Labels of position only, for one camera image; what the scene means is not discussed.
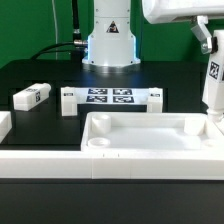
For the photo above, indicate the white desk top tray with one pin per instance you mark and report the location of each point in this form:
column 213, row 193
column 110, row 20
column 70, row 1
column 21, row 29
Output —
column 130, row 131

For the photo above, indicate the white marker base bracket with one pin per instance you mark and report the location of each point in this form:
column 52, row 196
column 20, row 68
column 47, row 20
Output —
column 71, row 97

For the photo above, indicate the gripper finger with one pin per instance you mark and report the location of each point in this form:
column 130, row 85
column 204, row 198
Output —
column 199, row 29

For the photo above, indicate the white front fence bar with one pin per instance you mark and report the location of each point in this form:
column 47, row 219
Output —
column 81, row 165

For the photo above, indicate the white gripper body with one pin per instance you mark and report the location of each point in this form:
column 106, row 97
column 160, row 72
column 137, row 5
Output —
column 166, row 11

